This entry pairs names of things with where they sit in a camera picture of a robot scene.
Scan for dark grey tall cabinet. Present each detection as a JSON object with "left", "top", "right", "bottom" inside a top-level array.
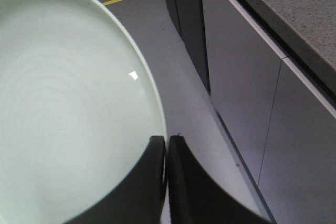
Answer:
[{"left": 165, "top": 0, "right": 211, "bottom": 92}]

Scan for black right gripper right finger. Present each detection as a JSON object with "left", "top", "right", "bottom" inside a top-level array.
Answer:
[{"left": 168, "top": 135, "right": 268, "bottom": 223}]

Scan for light green round plate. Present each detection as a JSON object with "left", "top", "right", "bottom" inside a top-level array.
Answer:
[{"left": 1, "top": 0, "right": 167, "bottom": 223}]

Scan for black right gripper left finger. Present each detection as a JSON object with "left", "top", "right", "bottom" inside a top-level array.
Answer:
[{"left": 68, "top": 136, "right": 166, "bottom": 223}]

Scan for grey kitchen island cabinet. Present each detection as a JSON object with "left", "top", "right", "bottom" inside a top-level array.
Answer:
[{"left": 203, "top": 0, "right": 335, "bottom": 223}]

